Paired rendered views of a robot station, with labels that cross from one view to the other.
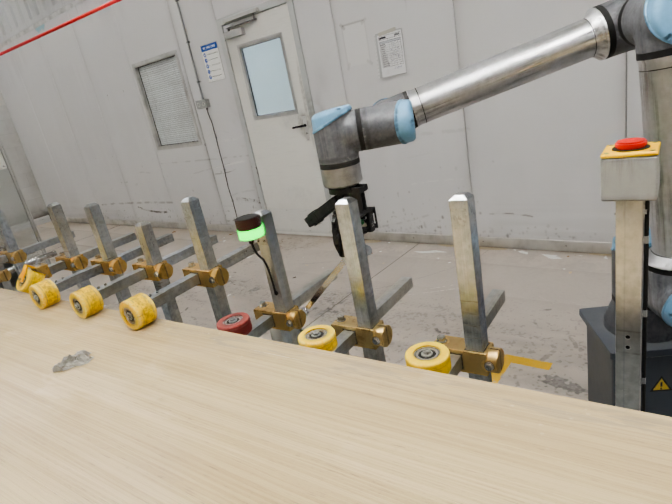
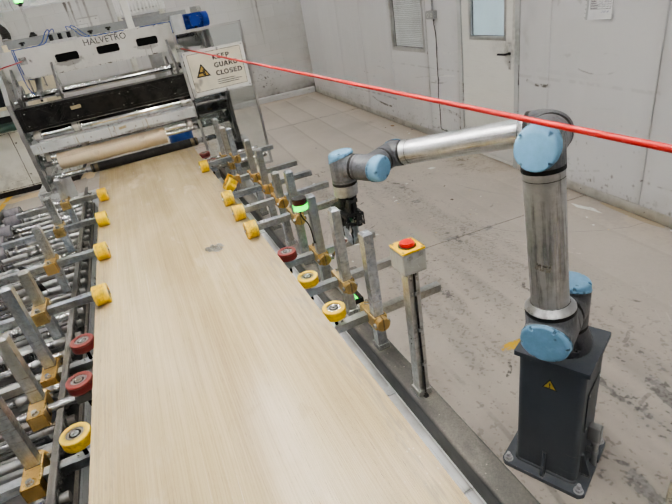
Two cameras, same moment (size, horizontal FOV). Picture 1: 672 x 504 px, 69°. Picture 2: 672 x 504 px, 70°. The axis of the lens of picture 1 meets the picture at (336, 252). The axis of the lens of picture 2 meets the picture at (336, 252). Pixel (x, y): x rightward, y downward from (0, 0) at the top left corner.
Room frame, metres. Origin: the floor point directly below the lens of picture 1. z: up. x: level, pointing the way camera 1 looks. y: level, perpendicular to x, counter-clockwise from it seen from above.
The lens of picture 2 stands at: (-0.33, -0.89, 1.83)
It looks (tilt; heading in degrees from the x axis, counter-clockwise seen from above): 28 degrees down; 33
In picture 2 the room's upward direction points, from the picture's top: 10 degrees counter-clockwise
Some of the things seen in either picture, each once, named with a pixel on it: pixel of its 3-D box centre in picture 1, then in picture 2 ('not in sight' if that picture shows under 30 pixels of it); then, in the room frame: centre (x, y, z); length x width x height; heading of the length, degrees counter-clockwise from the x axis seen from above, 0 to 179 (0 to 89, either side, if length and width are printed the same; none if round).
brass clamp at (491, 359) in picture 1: (467, 355); (374, 315); (0.86, -0.22, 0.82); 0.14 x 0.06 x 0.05; 53
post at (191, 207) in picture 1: (212, 279); (298, 219); (1.30, 0.36, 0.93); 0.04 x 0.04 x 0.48; 53
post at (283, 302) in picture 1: (282, 300); (319, 246); (1.15, 0.16, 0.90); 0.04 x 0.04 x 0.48; 53
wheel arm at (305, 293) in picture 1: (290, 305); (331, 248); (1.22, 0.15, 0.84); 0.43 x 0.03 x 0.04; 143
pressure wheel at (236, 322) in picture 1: (238, 339); (288, 261); (1.06, 0.27, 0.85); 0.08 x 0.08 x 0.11
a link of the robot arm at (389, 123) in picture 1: (386, 124); (370, 166); (1.09, -0.16, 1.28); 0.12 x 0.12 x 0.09; 82
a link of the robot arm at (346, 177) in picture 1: (342, 175); (346, 189); (1.10, -0.05, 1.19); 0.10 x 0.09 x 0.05; 143
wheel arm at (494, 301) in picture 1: (469, 339); (387, 307); (0.92, -0.24, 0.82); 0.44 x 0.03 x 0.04; 143
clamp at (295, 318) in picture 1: (279, 316); (319, 254); (1.16, 0.18, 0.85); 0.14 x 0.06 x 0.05; 53
